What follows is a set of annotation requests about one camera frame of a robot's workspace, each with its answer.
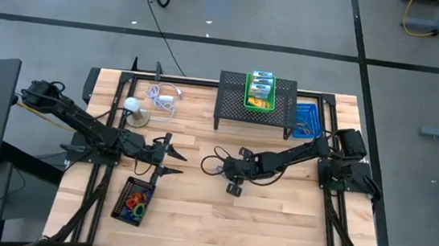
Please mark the black metal rig frame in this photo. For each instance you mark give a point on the black metal rig frame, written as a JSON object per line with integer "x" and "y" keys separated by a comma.
{"x": 328, "y": 99}

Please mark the blue spiral coil wristband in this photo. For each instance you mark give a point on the blue spiral coil wristband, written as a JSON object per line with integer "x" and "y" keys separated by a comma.
{"x": 128, "y": 213}

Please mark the green plastic basket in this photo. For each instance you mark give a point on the green plastic basket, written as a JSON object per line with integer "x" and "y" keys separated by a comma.
{"x": 246, "y": 101}

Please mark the black plastic basket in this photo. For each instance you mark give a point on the black plastic basket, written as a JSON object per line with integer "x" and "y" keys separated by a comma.
{"x": 120, "y": 206}

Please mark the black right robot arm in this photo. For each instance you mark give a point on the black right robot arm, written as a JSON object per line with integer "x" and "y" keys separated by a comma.
{"x": 301, "y": 151}

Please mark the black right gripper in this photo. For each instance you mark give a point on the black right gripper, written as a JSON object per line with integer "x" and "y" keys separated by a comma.
{"x": 243, "y": 167}

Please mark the white bulb brass lamp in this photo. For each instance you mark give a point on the white bulb brass lamp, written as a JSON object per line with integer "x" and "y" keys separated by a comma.
{"x": 131, "y": 104}

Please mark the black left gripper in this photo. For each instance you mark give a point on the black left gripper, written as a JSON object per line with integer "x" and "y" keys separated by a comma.
{"x": 154, "y": 151}

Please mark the blue plastic basket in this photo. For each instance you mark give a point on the blue plastic basket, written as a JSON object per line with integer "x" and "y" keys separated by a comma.
{"x": 305, "y": 115}

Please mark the black perforated metal stand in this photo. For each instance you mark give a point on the black perforated metal stand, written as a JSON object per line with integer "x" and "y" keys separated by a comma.
{"x": 230, "y": 100}

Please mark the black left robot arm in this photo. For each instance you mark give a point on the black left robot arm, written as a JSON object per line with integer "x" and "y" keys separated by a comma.
{"x": 82, "y": 124}

